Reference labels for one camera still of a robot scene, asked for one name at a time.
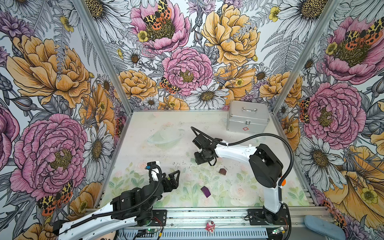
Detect purple wood block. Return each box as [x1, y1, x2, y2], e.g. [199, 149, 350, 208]
[201, 186, 211, 198]

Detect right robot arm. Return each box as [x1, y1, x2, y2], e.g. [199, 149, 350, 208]
[193, 141, 284, 224]

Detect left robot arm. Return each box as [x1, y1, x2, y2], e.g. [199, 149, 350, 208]
[53, 165, 180, 240]

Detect dark brown wood block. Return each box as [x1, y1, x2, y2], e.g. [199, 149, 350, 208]
[219, 168, 227, 176]

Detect small pink red toy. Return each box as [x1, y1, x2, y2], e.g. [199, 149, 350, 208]
[205, 221, 216, 234]

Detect silver metal first-aid case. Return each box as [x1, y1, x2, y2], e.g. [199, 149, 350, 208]
[227, 101, 270, 134]

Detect grey blue cushion pad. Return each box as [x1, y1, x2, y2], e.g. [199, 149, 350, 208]
[304, 215, 346, 240]

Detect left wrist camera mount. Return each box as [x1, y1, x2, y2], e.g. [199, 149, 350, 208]
[145, 162, 161, 171]

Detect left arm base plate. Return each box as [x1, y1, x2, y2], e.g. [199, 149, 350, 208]
[141, 209, 168, 227]

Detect aluminium front rail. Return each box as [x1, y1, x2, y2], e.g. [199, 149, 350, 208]
[96, 206, 334, 240]

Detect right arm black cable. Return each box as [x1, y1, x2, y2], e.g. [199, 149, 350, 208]
[190, 126, 295, 187]

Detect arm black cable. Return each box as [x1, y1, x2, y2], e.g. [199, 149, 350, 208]
[190, 126, 295, 187]
[59, 164, 163, 235]

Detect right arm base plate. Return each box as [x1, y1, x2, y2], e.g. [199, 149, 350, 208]
[246, 207, 291, 226]

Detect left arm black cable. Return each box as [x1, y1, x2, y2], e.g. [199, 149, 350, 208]
[59, 164, 163, 235]

